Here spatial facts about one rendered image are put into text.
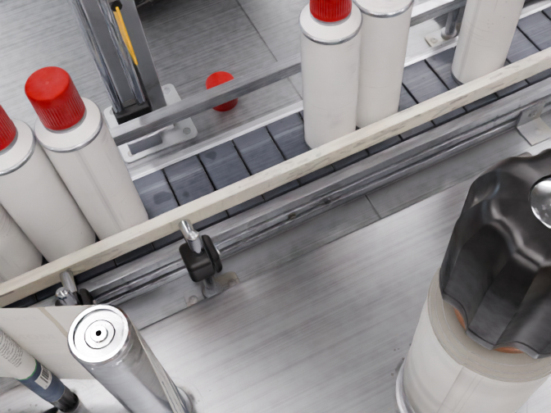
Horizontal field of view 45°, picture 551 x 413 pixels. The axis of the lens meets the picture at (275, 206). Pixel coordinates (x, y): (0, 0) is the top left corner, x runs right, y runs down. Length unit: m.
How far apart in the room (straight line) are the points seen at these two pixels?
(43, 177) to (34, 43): 0.40
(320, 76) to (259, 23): 0.30
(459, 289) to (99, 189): 0.32
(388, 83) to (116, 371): 0.37
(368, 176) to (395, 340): 0.18
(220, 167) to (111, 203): 0.14
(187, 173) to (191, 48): 0.23
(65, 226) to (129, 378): 0.20
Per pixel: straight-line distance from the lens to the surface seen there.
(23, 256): 0.63
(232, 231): 0.64
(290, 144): 0.68
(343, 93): 0.60
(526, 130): 0.78
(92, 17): 0.64
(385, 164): 0.68
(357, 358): 0.58
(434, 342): 0.40
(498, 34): 0.68
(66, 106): 0.50
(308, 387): 0.57
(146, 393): 0.47
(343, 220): 0.69
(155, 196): 0.67
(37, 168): 0.54
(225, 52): 0.84
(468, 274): 0.33
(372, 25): 0.58
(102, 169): 0.54
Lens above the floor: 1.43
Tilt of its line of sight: 59 degrees down
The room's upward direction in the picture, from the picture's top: 7 degrees counter-clockwise
